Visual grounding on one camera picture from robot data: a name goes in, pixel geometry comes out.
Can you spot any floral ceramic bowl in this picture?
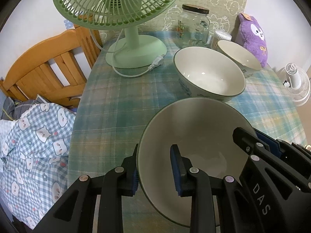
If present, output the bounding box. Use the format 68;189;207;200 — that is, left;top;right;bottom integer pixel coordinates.
173;46;246;102
217;40;261;78
136;97;256;227

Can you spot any white standing fan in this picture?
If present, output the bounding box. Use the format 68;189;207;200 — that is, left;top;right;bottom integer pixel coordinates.
277;63;310;107

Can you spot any blue checkered bedding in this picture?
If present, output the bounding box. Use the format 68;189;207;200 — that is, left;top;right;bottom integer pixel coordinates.
1;103;75;229

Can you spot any purple plush bunny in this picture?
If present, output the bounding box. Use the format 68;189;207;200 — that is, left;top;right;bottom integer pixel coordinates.
235;13;268;67

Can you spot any cotton swab container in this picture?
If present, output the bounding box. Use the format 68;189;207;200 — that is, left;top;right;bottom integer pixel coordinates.
210;30;232;50

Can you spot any plaid tablecloth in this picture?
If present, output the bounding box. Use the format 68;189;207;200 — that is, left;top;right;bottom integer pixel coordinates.
68;31;310;184

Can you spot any glass jar black lid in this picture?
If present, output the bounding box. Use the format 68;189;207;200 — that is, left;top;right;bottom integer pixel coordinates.
176;4;210;48

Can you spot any wooden bed headboard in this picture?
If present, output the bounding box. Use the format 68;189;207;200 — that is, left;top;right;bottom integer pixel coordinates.
1;25;102;108

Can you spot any green desk fan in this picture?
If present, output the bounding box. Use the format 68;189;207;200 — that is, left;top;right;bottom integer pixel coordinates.
53;0;176;69

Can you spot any green fan power cord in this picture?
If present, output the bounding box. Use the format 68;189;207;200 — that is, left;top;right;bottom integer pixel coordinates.
88;27;165;78

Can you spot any green cartoon wall mat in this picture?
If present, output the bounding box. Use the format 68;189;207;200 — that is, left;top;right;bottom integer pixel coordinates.
97;0;249;44

